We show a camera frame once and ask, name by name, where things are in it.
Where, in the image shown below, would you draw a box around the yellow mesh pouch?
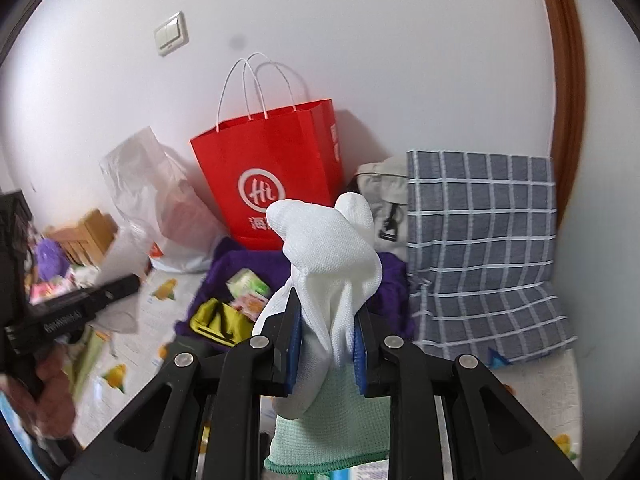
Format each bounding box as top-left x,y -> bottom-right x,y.
189,297 -> 253,348

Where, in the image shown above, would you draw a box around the pink packet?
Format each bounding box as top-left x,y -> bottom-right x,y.
231,292 -> 268,318

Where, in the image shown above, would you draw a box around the grey checked cushion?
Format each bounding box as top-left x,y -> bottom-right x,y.
405,150 -> 576,366

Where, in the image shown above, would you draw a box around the white plastic shopping bag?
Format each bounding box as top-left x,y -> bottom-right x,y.
99,126 -> 231,273

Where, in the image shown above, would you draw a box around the wooden door frame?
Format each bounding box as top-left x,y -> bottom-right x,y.
532,0 -> 586,231

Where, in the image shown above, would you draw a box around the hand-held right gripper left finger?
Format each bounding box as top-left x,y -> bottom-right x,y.
60,287 -> 303,480

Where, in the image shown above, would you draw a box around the white glove with green cuff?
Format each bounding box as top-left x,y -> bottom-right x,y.
250,192 -> 391,476

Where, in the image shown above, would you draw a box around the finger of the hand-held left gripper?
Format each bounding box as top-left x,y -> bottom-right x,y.
80,275 -> 141,312

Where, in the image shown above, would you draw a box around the green snack packet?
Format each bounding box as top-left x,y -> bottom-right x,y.
226,268 -> 272,303

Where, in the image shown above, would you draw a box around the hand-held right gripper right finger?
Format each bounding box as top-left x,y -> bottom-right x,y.
352,305 -> 586,480

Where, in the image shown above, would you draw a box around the purple fleece cloth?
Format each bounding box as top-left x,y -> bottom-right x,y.
174,236 -> 416,346

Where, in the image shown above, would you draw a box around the white light switch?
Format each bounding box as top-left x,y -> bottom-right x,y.
153,10 -> 190,57

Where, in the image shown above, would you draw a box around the cardboard boxes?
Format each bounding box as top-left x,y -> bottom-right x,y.
45,208 -> 121,266

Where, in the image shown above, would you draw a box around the red paper bag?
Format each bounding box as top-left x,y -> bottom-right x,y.
190,52 -> 346,251

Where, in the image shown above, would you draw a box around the person's left hand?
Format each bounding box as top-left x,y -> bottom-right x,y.
0,346 -> 78,441

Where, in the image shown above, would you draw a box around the fruit-print bed sheet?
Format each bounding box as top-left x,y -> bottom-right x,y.
0,260 -> 586,480

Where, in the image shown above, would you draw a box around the beige backpack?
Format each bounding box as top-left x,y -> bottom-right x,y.
350,156 -> 411,261

